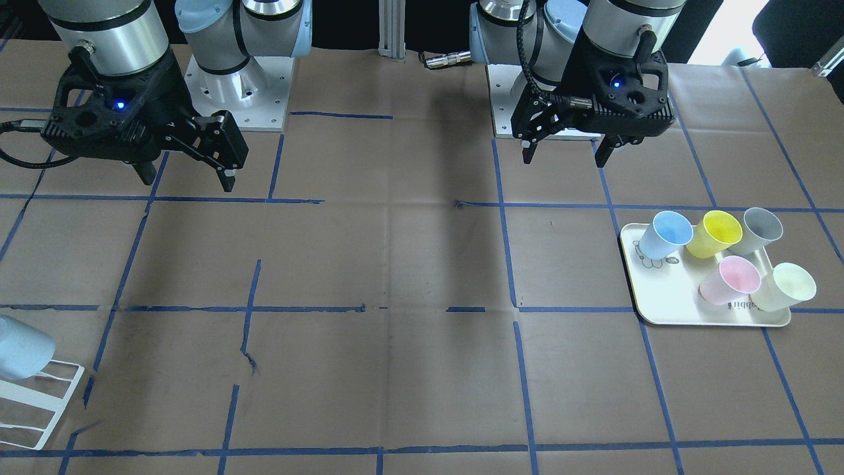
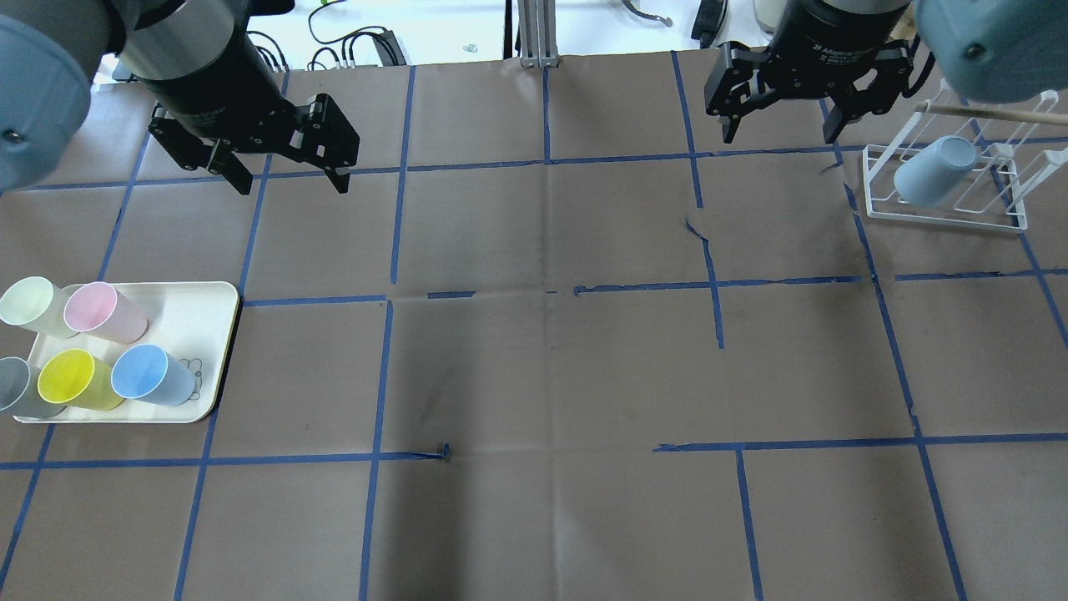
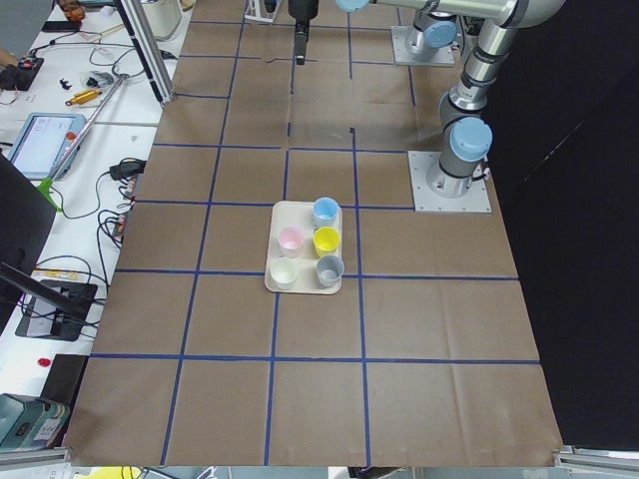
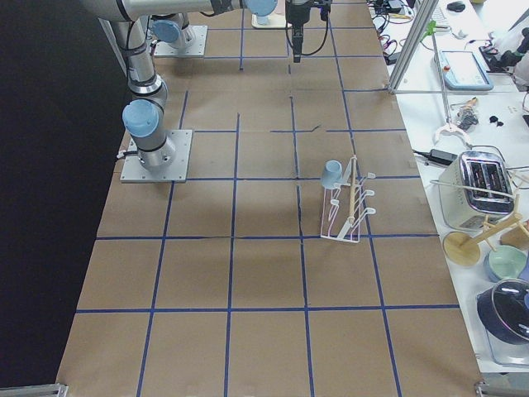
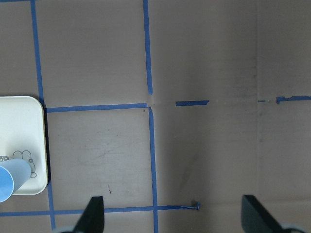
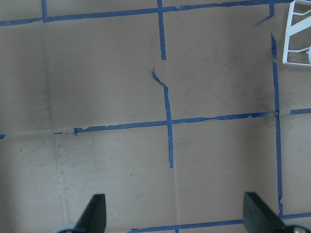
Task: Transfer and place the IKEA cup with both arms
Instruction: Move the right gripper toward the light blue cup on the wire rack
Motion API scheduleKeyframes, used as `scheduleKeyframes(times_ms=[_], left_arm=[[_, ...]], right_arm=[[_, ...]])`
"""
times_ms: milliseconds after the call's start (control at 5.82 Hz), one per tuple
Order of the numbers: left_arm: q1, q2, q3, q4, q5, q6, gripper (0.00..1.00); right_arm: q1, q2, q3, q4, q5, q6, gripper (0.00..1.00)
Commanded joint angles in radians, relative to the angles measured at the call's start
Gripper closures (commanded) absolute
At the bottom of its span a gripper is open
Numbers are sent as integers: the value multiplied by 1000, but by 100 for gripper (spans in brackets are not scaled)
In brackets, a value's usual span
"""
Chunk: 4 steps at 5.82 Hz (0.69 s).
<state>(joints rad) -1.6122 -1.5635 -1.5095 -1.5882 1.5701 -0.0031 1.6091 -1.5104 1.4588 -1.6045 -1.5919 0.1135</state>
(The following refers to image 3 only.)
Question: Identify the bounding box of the grey plastic cup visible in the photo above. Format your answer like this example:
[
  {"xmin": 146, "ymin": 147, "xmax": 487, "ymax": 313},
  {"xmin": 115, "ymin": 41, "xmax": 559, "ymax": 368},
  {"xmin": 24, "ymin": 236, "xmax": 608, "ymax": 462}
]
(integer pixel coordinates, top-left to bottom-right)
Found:
[{"xmin": 316, "ymin": 254, "xmax": 344, "ymax": 288}]

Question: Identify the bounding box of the aluminium frame post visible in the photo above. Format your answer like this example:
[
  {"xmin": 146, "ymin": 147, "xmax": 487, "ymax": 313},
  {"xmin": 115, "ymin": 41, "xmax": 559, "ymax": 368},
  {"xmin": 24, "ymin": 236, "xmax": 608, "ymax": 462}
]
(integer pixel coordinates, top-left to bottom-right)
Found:
[{"xmin": 114, "ymin": 0, "xmax": 175, "ymax": 105}]

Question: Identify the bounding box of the pale green plastic cup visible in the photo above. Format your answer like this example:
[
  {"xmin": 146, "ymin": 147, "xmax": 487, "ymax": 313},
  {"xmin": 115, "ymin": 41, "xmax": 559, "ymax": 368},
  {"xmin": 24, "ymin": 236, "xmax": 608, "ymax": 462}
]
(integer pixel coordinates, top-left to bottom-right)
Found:
[{"xmin": 270, "ymin": 256, "xmax": 299, "ymax": 290}]

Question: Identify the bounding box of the silver reacher grabber tool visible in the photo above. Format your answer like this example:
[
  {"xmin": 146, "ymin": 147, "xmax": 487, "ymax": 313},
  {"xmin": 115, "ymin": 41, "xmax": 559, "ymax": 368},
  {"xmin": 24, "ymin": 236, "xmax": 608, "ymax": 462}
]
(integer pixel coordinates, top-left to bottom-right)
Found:
[{"xmin": 37, "ymin": 74, "xmax": 130, "ymax": 213}]

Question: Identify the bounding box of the black monitor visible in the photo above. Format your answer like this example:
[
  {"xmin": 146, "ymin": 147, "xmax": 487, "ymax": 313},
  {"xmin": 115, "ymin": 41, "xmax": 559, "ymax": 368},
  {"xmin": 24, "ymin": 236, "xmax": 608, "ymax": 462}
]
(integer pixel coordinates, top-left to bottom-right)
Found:
[{"xmin": 1, "ymin": 158, "xmax": 97, "ymax": 341}]

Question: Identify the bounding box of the blue teach pendant tablet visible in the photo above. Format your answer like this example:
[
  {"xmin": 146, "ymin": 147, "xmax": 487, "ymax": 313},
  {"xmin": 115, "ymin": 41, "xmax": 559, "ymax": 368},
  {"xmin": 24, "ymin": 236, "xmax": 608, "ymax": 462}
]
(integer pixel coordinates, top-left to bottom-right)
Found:
[{"xmin": 8, "ymin": 112, "xmax": 87, "ymax": 181}]

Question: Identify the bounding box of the cream plastic tray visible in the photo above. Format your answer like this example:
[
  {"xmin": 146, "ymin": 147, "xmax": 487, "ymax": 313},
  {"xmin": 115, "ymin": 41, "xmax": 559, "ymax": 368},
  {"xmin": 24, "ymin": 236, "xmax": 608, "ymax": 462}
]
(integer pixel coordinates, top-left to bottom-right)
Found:
[{"xmin": 265, "ymin": 201, "xmax": 343, "ymax": 294}]

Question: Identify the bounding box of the brown paper table cover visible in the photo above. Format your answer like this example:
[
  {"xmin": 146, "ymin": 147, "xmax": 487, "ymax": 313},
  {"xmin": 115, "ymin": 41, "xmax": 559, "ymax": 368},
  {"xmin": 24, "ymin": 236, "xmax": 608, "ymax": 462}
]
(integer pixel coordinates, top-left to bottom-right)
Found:
[{"xmin": 65, "ymin": 1, "xmax": 561, "ymax": 467}]

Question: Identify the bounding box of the pink plastic cup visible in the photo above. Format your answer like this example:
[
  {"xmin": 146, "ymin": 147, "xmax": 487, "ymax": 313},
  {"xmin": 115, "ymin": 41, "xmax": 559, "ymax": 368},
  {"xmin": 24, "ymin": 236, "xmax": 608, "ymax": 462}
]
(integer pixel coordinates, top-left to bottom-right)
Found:
[{"xmin": 277, "ymin": 226, "xmax": 305, "ymax": 257}]

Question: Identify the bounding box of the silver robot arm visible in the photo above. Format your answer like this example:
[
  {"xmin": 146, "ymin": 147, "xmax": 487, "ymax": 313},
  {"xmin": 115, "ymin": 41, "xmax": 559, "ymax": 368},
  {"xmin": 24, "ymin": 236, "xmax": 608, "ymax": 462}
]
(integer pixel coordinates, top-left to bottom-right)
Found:
[
  {"xmin": 389, "ymin": 1, "xmax": 564, "ymax": 199},
  {"xmin": 404, "ymin": 10, "xmax": 457, "ymax": 57}
]

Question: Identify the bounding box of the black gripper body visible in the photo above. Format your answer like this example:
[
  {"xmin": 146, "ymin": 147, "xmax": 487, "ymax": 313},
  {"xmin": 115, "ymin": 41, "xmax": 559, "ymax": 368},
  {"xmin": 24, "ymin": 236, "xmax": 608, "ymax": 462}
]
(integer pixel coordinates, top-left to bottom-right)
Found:
[{"xmin": 288, "ymin": 0, "xmax": 319, "ymax": 22}]

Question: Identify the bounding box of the blue plastic cup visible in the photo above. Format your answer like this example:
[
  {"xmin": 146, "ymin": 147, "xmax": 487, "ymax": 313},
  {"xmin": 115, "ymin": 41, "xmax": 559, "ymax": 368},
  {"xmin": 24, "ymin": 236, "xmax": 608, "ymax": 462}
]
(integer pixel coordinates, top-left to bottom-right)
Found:
[{"xmin": 312, "ymin": 197, "xmax": 340, "ymax": 228}]

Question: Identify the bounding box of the black power adapter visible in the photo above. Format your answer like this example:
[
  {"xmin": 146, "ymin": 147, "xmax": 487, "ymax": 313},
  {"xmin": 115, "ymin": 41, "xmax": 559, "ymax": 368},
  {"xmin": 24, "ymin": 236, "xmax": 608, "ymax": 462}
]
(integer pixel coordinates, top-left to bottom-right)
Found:
[{"xmin": 109, "ymin": 159, "xmax": 147, "ymax": 181}]

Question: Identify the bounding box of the yellow plastic cup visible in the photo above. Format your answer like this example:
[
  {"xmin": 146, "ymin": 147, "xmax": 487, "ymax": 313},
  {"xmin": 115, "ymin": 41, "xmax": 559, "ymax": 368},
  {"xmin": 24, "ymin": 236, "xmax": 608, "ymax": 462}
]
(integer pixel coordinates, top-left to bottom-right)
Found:
[{"xmin": 313, "ymin": 227, "xmax": 341, "ymax": 257}]

